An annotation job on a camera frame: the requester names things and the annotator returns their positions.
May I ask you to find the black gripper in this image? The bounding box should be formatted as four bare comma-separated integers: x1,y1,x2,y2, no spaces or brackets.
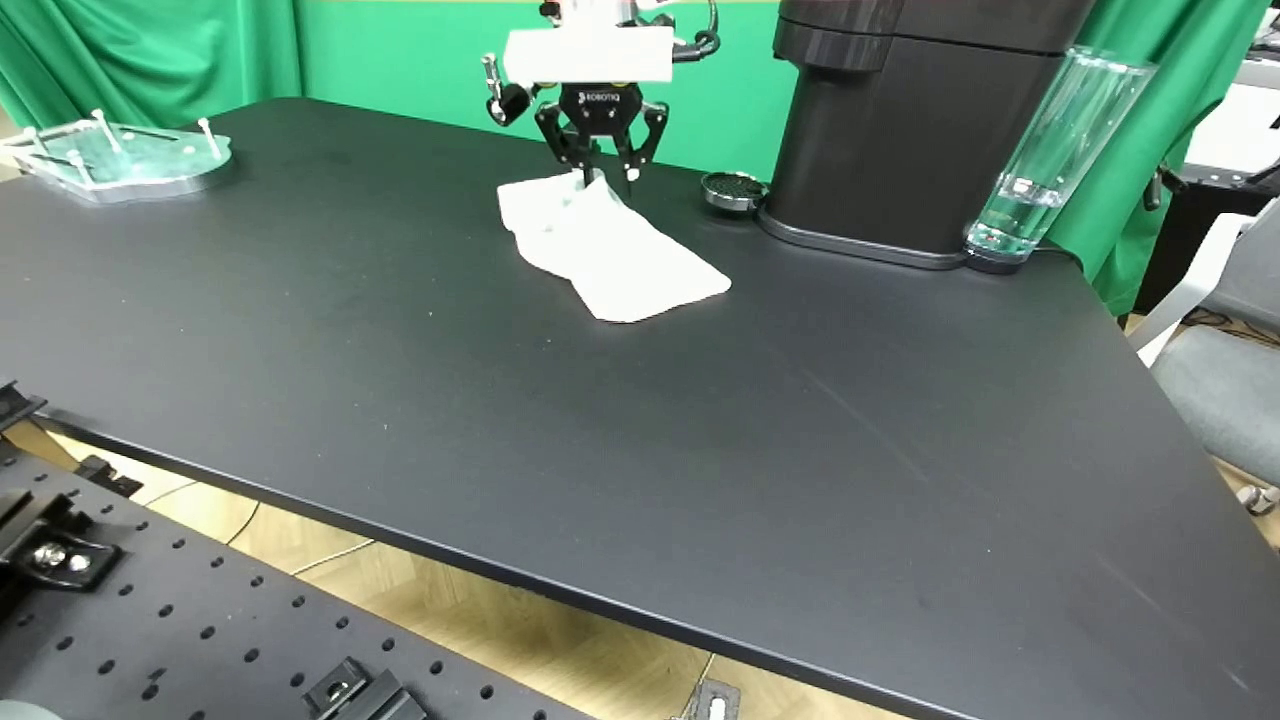
536,86,668,189

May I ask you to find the white cloth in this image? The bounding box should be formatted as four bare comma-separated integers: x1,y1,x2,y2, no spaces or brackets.
497,173,731,326

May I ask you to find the small black round cap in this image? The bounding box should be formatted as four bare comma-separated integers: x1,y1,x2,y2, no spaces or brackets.
699,173,767,218

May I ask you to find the clear acrylic plate with screws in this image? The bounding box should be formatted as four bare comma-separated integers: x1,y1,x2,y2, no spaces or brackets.
0,113,233,191

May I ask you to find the grey office chair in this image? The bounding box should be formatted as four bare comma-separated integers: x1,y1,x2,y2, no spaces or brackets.
1127,201,1280,517

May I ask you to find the black perforated breadboard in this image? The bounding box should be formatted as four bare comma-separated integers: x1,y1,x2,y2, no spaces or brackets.
0,378,590,720

